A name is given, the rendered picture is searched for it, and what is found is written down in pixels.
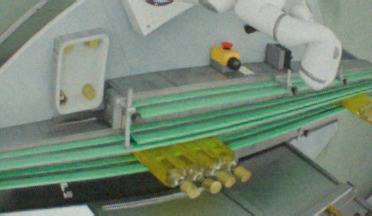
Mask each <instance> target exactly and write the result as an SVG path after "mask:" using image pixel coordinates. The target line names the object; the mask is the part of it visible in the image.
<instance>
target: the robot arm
mask: <svg viewBox="0 0 372 216"><path fill-rule="evenodd" d="M174 1H181V2H187V3H190V4H194V5H199V6H201V7H203V8H205V9H207V10H209V11H211V12H213V13H216V14H225V13H227V12H229V11H230V10H231V9H233V8H234V7H235V8H234V11H235V13H236V15H237V16H238V18H239V19H240V20H243V21H244V22H245V23H246V24H247V25H244V30H245V33H247V34H250V33H251V34H252V33H253V32H256V31H257V32H259V31H260V32H262V33H264V34H266V35H267V36H269V37H270V38H272V39H274V40H275V41H277V42H278V43H279V44H281V45H283V46H287V47H291V46H292V47H294V46H298V45H301V44H304V43H306V46H305V50H304V53H303V56H302V59H301V60H302V62H301V64H300V68H299V75H300V79H301V80H302V81H303V83H305V85H306V86H308V87H310V88H311V89H314V90H321V89H323V88H325V87H326V86H327V85H329V84H330V83H332V81H333V80H334V78H335V76H336V72H337V69H338V65H339V62H340V59H341V53H342V46H341V43H340V42H339V40H338V39H337V37H336V36H335V35H334V33H333V32H332V30H330V29H329V28H327V27H325V26H324V24H322V23H321V22H319V21H314V20H313V19H312V16H313V12H312V9H311V8H310V6H309V5H308V3H307V1H305V0H296V1H294V2H291V3H289V4H285V3H286V0H174Z"/></svg>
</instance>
